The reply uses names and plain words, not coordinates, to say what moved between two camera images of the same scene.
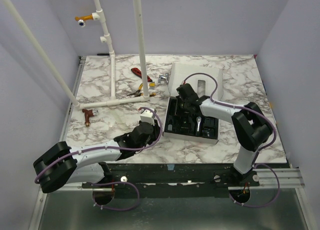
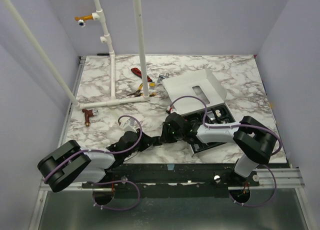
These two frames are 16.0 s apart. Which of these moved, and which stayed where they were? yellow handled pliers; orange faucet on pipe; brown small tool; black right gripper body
Moved: black right gripper body
Stayed: yellow handled pliers; brown small tool; orange faucet on pipe
